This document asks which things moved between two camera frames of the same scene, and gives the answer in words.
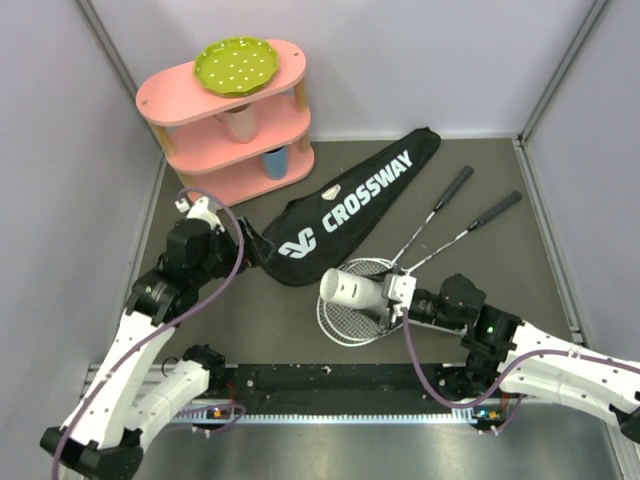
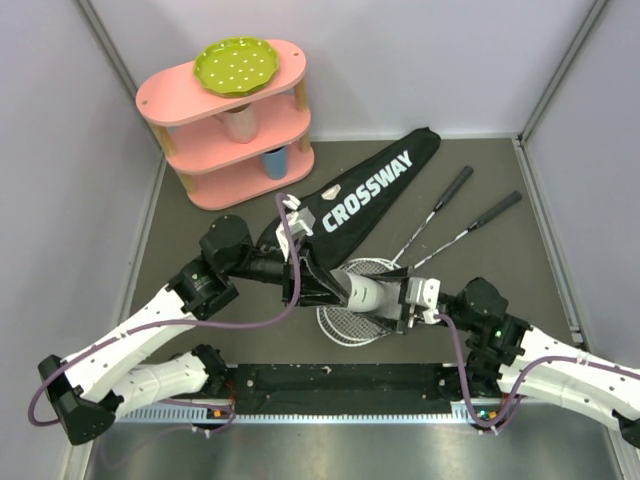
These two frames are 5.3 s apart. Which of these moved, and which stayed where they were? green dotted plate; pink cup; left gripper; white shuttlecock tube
Moved: left gripper
Stayed: white shuttlecock tube; pink cup; green dotted plate
